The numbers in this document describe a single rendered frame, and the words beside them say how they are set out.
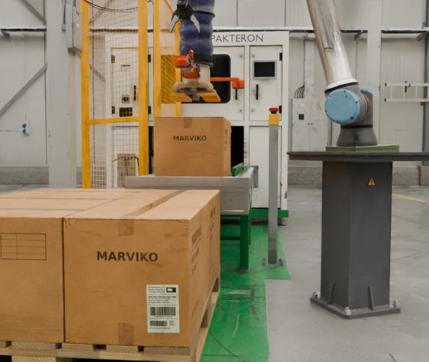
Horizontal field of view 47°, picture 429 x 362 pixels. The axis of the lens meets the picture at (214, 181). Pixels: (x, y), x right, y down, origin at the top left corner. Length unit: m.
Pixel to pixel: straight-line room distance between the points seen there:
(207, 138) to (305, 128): 8.76
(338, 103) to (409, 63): 10.42
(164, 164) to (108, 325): 1.43
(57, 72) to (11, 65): 8.84
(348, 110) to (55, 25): 2.33
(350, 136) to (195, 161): 0.92
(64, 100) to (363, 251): 2.33
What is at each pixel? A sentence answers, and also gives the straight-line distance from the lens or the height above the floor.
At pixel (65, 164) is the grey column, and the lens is 3.73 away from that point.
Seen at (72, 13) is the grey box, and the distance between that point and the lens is 3.79.
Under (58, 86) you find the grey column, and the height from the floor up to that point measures 1.21.
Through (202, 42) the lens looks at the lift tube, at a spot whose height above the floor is 1.42.
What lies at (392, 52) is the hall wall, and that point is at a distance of 12.54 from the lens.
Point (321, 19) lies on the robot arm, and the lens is 2.33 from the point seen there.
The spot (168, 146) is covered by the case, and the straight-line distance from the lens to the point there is 2.88.
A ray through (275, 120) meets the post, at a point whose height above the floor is 0.96.
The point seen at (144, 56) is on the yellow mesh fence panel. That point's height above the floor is 1.42.
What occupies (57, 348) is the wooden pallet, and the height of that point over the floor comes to 0.12.
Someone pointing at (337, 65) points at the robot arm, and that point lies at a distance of 2.29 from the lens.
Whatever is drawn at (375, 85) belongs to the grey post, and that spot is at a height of 1.47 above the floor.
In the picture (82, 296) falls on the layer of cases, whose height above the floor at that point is 0.30.
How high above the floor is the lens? 0.74
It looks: 3 degrees down
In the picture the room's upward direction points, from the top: straight up
